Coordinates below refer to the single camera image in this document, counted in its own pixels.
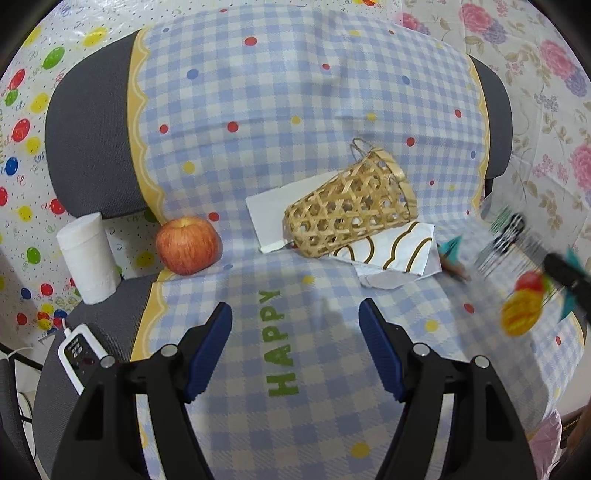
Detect white printed packet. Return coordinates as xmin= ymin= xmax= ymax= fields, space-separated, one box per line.
xmin=473 ymin=203 xmax=550 ymax=280

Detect teal brown wrapper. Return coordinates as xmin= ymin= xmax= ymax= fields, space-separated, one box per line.
xmin=436 ymin=234 xmax=471 ymax=282

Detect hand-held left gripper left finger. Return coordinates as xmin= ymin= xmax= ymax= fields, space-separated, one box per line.
xmin=48 ymin=302 xmax=234 ymax=480

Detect floral print cloth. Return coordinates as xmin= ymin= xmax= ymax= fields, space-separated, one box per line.
xmin=392 ymin=0 xmax=591 ymax=259

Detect pink trash bag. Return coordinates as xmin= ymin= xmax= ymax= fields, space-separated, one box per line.
xmin=530 ymin=410 xmax=563 ymax=480

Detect grey office chair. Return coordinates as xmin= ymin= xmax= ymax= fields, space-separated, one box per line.
xmin=32 ymin=34 xmax=514 ymax=480

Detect balloon print plastic sheet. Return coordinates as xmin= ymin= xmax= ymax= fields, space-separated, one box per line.
xmin=0 ymin=0 xmax=402 ymax=347

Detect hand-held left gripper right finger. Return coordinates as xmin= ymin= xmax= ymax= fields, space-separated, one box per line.
xmin=359 ymin=298 xmax=536 ymax=480

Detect woven bamboo basket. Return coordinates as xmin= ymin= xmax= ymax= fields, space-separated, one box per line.
xmin=283 ymin=137 xmax=419 ymax=258

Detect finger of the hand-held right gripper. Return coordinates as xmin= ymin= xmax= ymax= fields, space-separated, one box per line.
xmin=556 ymin=288 xmax=591 ymax=324
xmin=541 ymin=247 xmax=591 ymax=296

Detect white controller device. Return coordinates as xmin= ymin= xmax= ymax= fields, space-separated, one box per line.
xmin=57 ymin=324 xmax=114 ymax=395

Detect red apple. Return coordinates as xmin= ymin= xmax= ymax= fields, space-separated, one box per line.
xmin=155 ymin=217 xmax=221 ymax=277

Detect white toilet paper roll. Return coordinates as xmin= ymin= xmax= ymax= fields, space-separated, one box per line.
xmin=56 ymin=213 xmax=122 ymax=305

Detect white paper bag brown lines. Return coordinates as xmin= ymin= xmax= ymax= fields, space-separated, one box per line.
xmin=330 ymin=220 xmax=445 ymax=289

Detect white flat paper box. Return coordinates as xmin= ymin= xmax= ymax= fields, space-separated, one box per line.
xmin=245 ymin=172 xmax=345 ymax=254

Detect dark grey chair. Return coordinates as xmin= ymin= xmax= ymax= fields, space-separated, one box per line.
xmin=0 ymin=344 xmax=38 ymax=467

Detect orange yellow toy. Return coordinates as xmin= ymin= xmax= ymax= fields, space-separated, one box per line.
xmin=500 ymin=270 xmax=552 ymax=339

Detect blue checked blanket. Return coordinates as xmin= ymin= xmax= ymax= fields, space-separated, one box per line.
xmin=127 ymin=7 xmax=587 ymax=480

